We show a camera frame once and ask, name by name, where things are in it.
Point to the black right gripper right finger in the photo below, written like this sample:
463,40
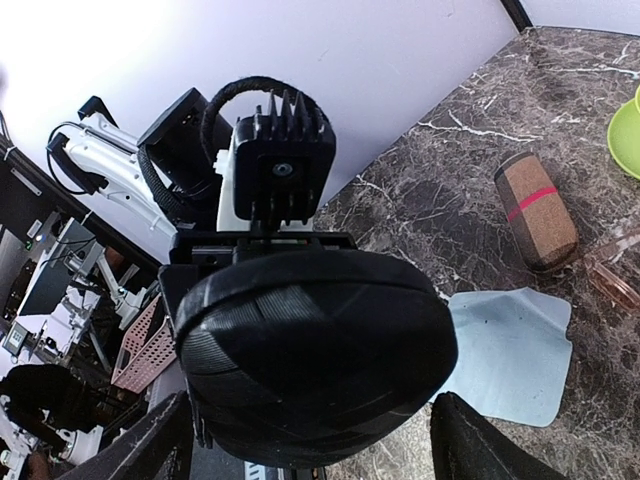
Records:
466,446

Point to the pink perforated basket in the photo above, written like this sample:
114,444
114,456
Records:
147,349

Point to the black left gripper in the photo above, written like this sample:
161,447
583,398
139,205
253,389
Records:
195,255

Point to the left light blue cloth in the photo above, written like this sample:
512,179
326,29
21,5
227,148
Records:
514,354

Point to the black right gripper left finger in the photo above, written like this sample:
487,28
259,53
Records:
159,446

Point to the right black frame post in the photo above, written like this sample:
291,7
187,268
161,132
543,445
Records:
517,14

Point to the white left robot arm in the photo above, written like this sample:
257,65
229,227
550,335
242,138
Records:
165,177

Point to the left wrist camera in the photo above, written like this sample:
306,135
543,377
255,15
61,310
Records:
276,167

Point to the black checkered glasses case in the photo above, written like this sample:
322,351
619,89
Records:
303,359

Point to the green plastic plate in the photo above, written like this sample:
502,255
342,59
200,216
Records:
623,139

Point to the pink translucent sunglasses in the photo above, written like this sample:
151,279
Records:
606,281

